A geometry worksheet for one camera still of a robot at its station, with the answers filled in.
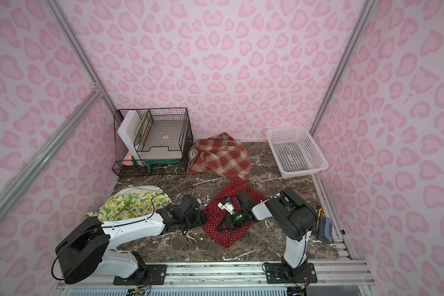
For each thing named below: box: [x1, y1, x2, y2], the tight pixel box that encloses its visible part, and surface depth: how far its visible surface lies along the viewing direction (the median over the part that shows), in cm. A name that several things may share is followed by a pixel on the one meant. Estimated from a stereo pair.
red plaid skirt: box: [186, 131, 251, 181], surface depth 109 cm
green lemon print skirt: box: [85, 185, 173, 222], surface depth 93 cm
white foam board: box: [117, 109, 142, 161], surface depth 96 cm
